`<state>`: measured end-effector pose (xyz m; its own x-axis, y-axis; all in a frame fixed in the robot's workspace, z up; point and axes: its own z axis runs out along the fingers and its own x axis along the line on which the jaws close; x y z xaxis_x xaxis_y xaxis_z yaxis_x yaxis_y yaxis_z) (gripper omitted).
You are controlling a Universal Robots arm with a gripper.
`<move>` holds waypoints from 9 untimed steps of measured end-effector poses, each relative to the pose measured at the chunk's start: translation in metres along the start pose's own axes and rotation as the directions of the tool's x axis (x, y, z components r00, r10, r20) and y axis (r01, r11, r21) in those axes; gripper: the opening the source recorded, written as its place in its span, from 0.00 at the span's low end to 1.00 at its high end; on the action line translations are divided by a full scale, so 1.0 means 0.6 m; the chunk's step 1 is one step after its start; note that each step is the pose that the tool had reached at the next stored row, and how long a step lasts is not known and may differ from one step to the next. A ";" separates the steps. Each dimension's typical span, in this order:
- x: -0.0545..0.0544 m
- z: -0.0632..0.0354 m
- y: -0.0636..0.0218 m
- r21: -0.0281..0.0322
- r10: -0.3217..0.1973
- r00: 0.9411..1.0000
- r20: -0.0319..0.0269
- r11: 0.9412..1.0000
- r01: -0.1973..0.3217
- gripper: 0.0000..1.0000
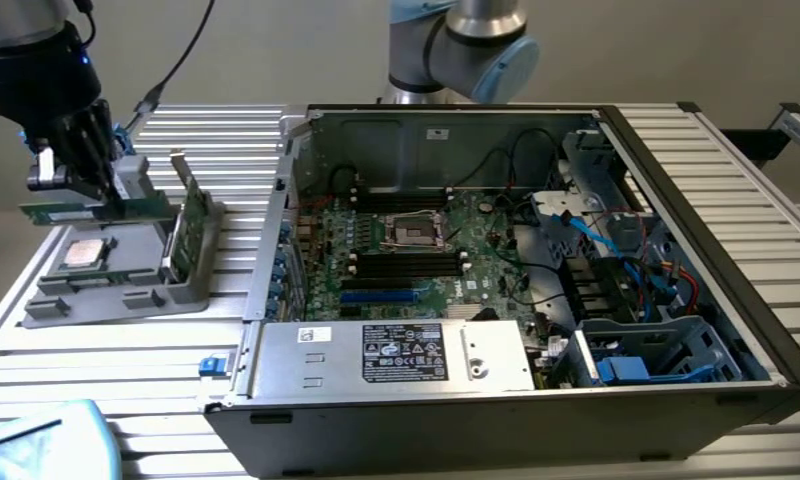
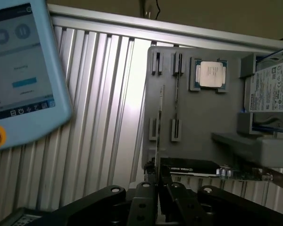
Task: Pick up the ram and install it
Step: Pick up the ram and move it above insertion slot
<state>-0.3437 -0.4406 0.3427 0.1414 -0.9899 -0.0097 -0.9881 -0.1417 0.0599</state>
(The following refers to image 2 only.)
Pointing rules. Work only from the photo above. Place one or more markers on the Toshiba hard disk white label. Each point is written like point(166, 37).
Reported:
point(271, 89)

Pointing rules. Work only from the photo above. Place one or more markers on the light blue teach pendant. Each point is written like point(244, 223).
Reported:
point(21, 77)

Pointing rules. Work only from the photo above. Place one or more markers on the aluminium table frame rail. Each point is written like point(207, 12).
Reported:
point(169, 26)

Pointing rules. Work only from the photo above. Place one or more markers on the black NVIDIA graphics card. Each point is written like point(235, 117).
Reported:
point(193, 167)

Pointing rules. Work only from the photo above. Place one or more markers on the grey parts rack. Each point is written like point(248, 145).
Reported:
point(202, 117)

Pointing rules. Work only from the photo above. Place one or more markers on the silver CPU on green board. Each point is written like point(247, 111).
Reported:
point(211, 73)

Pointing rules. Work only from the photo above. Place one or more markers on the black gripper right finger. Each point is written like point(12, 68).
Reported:
point(179, 204)

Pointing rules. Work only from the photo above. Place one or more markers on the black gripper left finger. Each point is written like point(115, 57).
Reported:
point(141, 202)

